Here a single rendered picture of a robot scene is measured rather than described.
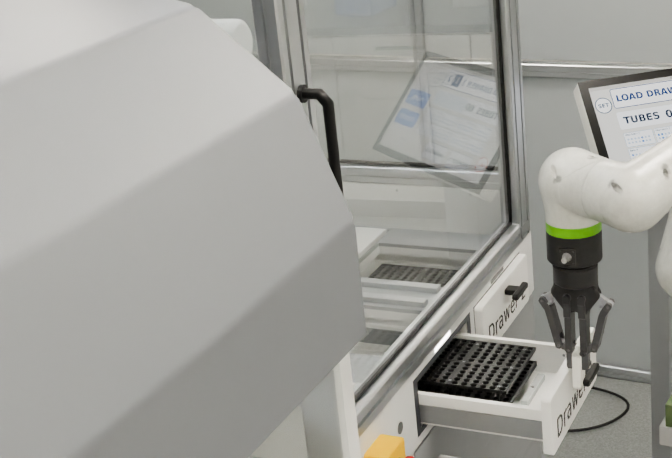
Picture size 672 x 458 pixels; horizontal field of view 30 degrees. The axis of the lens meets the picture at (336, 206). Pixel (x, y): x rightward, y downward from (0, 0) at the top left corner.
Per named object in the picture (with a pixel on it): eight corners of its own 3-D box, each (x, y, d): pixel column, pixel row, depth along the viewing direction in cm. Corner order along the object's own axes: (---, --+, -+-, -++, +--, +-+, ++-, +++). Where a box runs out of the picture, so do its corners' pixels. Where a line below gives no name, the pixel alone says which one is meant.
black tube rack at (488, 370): (537, 377, 233) (536, 346, 231) (508, 423, 218) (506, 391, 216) (428, 364, 243) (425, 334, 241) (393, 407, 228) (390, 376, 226)
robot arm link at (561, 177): (570, 134, 209) (522, 150, 203) (626, 148, 199) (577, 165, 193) (573, 212, 213) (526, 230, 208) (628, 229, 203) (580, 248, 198)
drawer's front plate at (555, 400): (596, 378, 234) (595, 326, 230) (553, 457, 210) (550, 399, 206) (587, 377, 235) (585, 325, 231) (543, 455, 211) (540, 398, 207)
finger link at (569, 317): (570, 296, 209) (562, 295, 209) (570, 355, 213) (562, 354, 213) (576, 287, 212) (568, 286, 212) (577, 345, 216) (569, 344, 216)
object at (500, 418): (585, 374, 233) (583, 345, 231) (545, 443, 212) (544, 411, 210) (391, 350, 251) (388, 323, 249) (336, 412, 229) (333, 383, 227)
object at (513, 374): (536, 350, 231) (536, 347, 231) (506, 394, 217) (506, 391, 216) (526, 349, 232) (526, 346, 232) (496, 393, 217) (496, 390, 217)
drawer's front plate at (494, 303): (529, 299, 271) (526, 253, 267) (485, 358, 246) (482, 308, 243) (521, 298, 271) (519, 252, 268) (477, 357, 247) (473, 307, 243)
